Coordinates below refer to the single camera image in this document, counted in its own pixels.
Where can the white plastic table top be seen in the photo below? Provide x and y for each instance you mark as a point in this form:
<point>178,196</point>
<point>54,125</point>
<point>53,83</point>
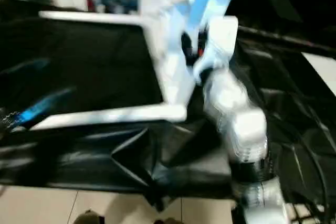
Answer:
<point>170,61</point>

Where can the long black bar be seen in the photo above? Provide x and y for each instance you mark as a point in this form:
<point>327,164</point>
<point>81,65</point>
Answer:
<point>289,38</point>

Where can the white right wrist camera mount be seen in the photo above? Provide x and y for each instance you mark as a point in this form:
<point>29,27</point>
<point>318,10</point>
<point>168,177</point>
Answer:
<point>220,38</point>

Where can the white flat sheet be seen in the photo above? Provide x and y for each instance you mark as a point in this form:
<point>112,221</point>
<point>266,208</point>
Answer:
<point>323,66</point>

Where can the black mat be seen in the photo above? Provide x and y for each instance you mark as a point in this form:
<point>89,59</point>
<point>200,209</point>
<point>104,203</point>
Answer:
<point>79,66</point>

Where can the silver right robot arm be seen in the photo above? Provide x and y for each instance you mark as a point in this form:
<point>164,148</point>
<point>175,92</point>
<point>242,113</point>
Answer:
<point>241,124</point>

